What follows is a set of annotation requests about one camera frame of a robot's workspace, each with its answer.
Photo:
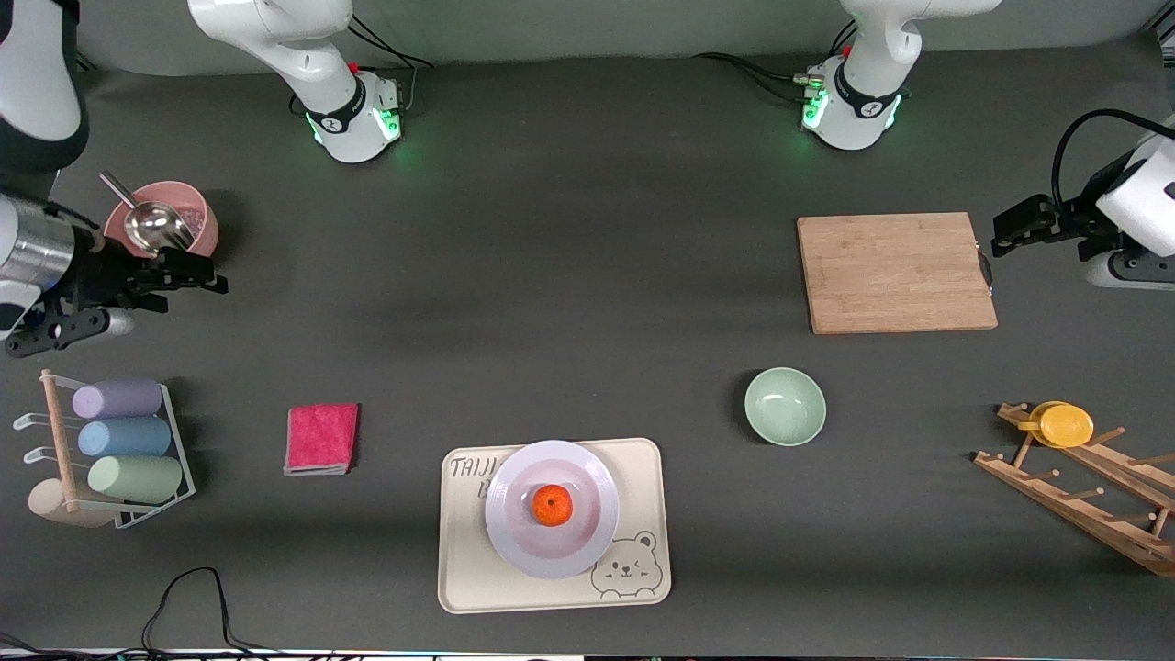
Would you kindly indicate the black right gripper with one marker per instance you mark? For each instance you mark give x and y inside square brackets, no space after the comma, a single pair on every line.
[99,275]

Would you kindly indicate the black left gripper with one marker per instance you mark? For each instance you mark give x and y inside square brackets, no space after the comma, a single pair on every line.
[1076,223]

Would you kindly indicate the orange fruit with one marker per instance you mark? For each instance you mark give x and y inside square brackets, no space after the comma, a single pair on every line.
[552,506]

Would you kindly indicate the white round plate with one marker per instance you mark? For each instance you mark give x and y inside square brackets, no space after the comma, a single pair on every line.
[587,542]

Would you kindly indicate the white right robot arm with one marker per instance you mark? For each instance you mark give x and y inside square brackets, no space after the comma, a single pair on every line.
[312,64]

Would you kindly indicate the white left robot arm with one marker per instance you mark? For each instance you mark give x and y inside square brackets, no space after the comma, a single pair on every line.
[858,101]

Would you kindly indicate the pink bowl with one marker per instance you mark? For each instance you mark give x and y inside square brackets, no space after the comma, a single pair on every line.
[204,229]

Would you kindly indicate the metal scoop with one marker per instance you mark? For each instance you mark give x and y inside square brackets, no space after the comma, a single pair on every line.
[156,225]

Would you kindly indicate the wooden cutting board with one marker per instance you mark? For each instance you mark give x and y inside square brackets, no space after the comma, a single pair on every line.
[900,275]

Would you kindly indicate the purple cup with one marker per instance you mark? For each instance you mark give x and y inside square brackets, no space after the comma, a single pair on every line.
[119,399]

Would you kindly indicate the blue cup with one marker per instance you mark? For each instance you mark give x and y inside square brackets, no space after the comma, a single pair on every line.
[124,438]

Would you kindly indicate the yellow cup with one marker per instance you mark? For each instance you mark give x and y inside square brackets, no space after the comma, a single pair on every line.
[1065,425]

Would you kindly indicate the wooden rack rod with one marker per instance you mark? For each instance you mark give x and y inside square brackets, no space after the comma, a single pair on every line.
[57,431]

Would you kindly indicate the pink folded cloth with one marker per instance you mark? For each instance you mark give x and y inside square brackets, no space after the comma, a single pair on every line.
[321,439]

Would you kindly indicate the green cup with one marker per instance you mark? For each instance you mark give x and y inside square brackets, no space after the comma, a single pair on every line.
[138,479]

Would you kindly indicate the beige cup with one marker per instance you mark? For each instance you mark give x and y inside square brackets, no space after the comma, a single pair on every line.
[50,509]

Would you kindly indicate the wooden peg mug rack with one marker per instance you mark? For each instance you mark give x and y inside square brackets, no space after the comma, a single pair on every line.
[1092,514]

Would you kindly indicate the green bowl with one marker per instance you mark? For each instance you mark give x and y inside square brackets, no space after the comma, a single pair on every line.
[785,407]

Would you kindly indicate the cream bear print tray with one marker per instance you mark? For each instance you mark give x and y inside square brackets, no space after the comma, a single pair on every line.
[643,588]

